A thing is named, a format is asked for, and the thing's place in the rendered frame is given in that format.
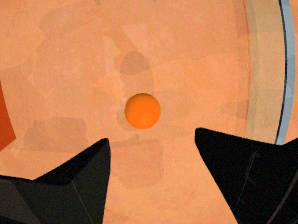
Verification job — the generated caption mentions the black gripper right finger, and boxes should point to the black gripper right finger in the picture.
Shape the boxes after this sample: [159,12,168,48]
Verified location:
[194,127,298,224]

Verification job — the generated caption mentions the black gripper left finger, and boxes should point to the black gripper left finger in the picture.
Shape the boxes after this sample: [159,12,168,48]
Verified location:
[0,139,112,224]

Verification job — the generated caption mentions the grey l-shaped wall trim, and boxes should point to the grey l-shaped wall trim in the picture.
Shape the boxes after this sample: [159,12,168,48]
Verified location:
[274,0,297,145]

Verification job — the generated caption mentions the clear low wall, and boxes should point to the clear low wall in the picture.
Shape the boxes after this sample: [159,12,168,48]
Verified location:
[246,0,285,144]

